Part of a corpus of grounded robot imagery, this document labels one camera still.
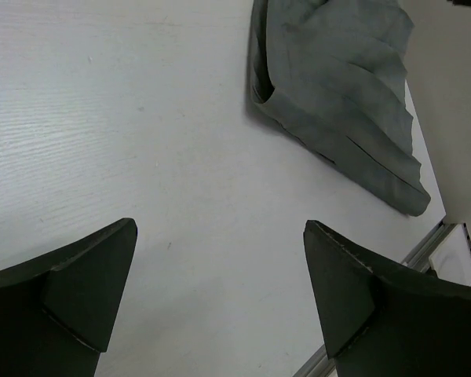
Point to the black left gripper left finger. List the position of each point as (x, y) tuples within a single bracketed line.
[(58, 310)]

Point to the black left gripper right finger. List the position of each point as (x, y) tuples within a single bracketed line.
[(381, 318)]

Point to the grey pleated skirt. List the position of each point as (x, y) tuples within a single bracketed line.
[(331, 74)]

